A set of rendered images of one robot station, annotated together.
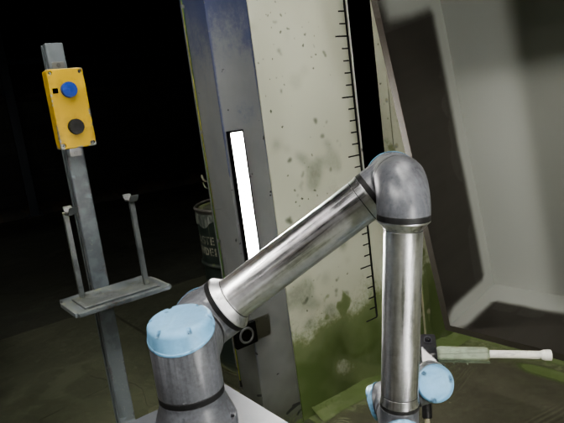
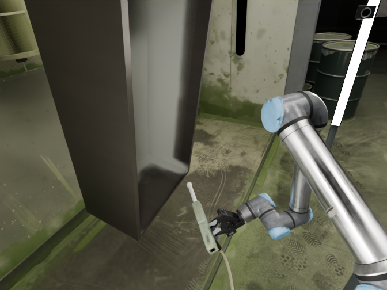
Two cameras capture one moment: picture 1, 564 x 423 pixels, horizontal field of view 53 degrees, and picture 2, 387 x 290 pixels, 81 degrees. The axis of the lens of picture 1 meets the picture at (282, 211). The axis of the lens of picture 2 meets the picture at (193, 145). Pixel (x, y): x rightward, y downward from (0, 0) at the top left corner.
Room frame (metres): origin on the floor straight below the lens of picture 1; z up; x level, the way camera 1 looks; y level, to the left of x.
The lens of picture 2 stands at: (1.92, 0.26, 1.51)
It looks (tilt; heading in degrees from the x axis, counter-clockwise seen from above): 34 degrees down; 246
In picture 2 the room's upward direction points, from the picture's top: 5 degrees counter-clockwise
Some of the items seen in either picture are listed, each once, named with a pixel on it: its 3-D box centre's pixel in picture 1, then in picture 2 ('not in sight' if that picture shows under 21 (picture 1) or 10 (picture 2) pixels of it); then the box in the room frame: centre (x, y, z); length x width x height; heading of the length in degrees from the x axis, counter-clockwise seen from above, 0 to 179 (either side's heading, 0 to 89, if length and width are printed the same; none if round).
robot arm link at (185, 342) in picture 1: (185, 350); not in sight; (1.20, 0.26, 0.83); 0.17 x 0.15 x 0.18; 176
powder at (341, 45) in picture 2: not in sight; (349, 46); (-0.97, -1.53, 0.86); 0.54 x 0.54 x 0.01
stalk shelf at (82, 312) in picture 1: (114, 295); not in sight; (1.85, 0.60, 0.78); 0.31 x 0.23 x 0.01; 126
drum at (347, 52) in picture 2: not in sight; (339, 81); (-0.97, -1.53, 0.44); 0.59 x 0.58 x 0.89; 50
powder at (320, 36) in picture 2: not in sight; (327, 37); (-1.32, -2.09, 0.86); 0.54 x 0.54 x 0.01
